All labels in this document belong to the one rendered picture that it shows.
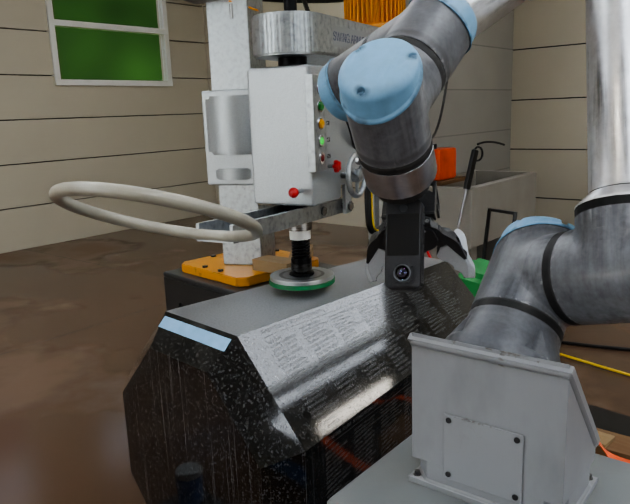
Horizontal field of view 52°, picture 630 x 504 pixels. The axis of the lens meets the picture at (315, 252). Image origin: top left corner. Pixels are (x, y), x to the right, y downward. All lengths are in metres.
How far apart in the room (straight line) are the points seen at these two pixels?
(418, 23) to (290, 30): 1.21
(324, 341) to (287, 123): 0.66
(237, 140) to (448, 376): 1.95
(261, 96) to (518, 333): 1.26
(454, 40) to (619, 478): 0.77
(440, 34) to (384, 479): 0.72
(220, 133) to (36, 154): 5.65
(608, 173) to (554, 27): 6.03
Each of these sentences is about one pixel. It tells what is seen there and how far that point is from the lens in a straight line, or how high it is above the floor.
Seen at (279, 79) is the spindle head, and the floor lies 1.55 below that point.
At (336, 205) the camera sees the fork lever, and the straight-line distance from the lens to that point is 2.20.
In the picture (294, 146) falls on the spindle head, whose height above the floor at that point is 1.35.
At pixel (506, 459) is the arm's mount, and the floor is 0.94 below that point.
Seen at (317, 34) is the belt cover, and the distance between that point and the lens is 2.00.
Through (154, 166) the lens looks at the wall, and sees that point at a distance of 9.23.
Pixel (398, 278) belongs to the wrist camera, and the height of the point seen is 1.25.
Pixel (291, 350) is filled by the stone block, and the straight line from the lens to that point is 1.82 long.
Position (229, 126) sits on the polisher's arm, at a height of 1.41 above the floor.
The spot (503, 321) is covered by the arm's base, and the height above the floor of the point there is 1.13.
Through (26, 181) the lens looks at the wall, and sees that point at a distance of 8.27.
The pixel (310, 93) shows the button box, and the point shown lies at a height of 1.51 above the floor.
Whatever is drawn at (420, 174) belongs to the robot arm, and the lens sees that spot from 0.76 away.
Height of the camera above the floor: 1.45
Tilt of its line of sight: 12 degrees down
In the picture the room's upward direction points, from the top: 2 degrees counter-clockwise
